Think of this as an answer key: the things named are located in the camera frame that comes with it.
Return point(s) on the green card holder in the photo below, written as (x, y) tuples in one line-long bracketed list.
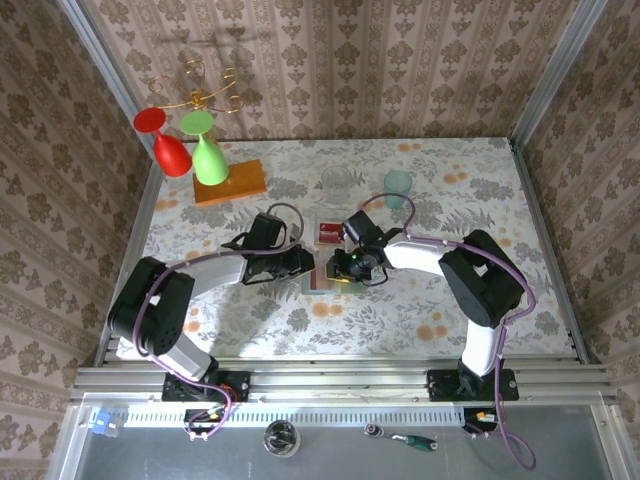
[(357, 287)]

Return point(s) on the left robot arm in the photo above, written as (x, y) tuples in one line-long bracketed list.
[(155, 300)]

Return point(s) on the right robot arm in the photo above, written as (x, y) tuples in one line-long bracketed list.
[(480, 285)]

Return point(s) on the floral table cover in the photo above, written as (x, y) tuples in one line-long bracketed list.
[(300, 340)]

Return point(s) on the clear glass tumbler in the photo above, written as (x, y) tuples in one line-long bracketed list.
[(336, 185)]

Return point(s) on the teal plastic cup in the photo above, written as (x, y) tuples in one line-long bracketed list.
[(397, 185)]

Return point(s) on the orange wooden base block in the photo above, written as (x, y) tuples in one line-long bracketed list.
[(245, 185)]

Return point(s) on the green wine glass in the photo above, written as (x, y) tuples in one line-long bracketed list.
[(210, 165)]

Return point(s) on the red wine glass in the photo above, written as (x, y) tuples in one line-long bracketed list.
[(172, 155)]

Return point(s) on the black power connector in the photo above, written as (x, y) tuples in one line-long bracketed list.
[(471, 414), (197, 416)]

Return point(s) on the silver metal cup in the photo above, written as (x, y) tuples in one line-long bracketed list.
[(282, 439)]

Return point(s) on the blue plastic connector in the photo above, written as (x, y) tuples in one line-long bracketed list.
[(102, 424)]

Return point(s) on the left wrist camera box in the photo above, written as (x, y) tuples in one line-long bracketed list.
[(266, 231)]

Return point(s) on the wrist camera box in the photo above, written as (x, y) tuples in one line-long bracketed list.
[(266, 231), (361, 227)]

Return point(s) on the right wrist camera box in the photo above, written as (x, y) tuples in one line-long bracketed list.
[(361, 227)]

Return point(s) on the aluminium mounting rail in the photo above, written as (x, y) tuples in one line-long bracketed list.
[(325, 380)]

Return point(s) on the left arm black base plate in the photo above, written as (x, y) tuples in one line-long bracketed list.
[(235, 386)]

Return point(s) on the aluminium table side rail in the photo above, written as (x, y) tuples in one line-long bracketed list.
[(144, 200), (535, 200)]

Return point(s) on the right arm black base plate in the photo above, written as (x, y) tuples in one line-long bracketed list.
[(442, 386)]

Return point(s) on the aluminium frame post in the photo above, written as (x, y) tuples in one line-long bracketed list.
[(110, 75), (553, 75)]

